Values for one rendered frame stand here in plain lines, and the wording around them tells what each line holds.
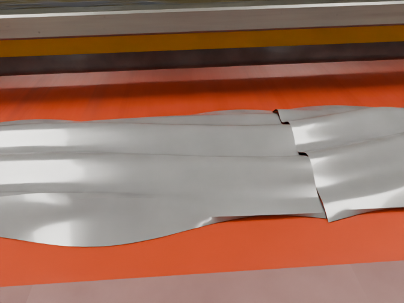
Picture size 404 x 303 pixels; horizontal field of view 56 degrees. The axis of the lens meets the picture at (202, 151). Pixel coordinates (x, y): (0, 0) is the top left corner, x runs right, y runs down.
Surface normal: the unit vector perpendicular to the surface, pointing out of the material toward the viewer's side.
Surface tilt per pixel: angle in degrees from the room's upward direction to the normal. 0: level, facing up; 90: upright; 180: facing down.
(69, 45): 90
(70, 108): 0
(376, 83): 0
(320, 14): 90
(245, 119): 9
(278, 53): 90
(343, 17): 90
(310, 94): 0
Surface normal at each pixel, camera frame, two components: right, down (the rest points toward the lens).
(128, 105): -0.02, -0.85
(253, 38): 0.06, 0.52
